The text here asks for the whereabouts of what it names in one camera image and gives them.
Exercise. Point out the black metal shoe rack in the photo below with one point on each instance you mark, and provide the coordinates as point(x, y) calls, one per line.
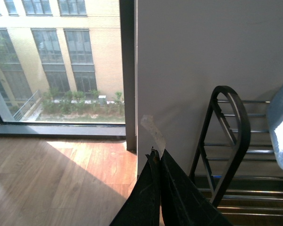
point(234, 164)

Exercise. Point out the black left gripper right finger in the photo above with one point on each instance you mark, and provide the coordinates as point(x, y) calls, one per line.
point(182, 203)

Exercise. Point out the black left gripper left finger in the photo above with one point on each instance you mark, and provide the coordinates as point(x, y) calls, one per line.
point(143, 204)

